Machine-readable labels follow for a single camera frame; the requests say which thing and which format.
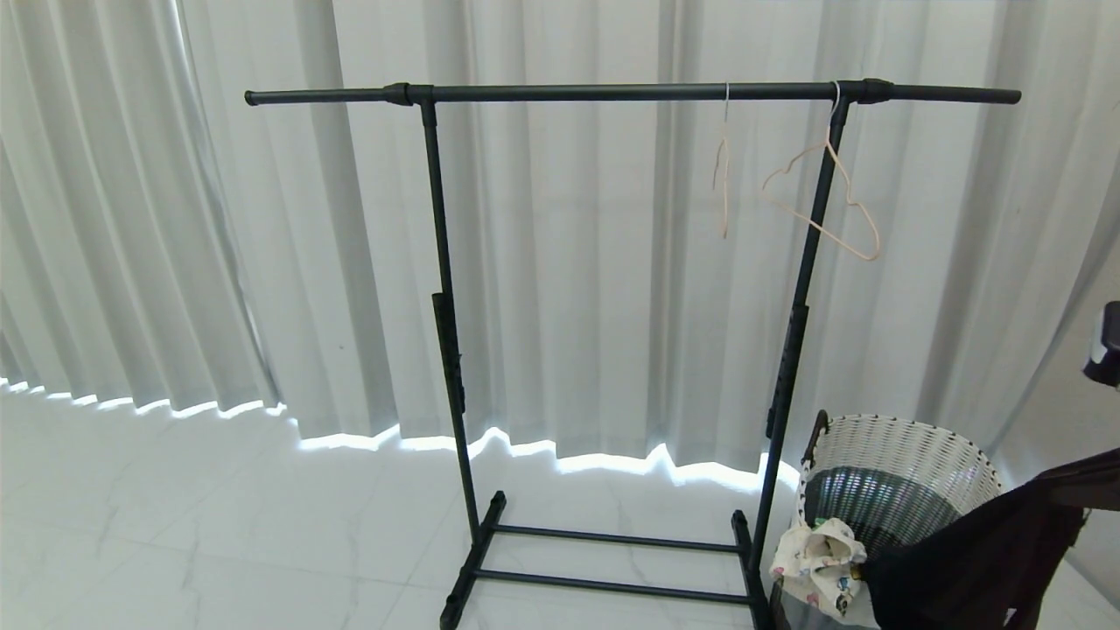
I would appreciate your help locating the cream printed garment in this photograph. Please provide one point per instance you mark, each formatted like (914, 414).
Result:
(818, 560)

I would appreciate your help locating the black short-sleeved shirt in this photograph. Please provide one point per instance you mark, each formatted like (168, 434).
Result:
(962, 569)

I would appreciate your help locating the black clothes rack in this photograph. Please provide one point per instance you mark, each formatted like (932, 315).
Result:
(612, 91)

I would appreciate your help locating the white laundry basket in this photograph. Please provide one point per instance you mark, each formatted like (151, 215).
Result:
(901, 446)

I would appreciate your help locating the white curtain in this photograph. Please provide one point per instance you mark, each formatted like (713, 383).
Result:
(569, 262)

